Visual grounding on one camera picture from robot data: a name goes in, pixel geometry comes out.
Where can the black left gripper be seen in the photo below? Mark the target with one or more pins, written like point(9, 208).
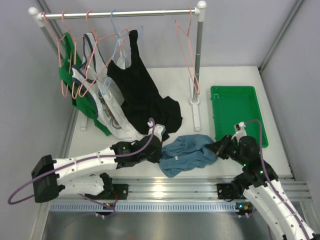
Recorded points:
point(155, 149)

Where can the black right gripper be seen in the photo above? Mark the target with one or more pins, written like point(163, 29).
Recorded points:
point(219, 146)

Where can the blue tank top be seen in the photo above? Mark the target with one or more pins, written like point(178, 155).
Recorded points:
point(186, 153)

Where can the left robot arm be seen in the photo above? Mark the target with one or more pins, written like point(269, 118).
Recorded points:
point(87, 174)

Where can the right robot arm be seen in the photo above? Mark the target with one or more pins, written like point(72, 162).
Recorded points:
point(259, 184)

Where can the black tank top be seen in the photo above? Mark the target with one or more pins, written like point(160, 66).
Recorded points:
point(142, 99)

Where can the white printed tank top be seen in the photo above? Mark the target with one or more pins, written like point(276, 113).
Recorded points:
point(110, 112)

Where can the green tank top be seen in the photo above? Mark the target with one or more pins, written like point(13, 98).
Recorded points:
point(86, 104)

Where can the pink empty hanger right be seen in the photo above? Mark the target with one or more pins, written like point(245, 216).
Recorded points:
point(189, 62)

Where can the pink hanger far left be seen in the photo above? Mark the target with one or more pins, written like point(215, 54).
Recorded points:
point(64, 91)

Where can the green plastic tray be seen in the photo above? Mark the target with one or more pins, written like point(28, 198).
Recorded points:
point(232, 105)

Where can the white garment rack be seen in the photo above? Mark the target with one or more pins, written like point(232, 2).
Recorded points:
point(199, 11)

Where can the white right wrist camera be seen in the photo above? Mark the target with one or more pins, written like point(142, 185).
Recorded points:
point(240, 130)

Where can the aluminium rail base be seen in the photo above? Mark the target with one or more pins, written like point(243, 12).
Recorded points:
point(171, 189)

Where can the perforated cable duct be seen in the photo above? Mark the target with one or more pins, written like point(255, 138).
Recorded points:
point(141, 207)

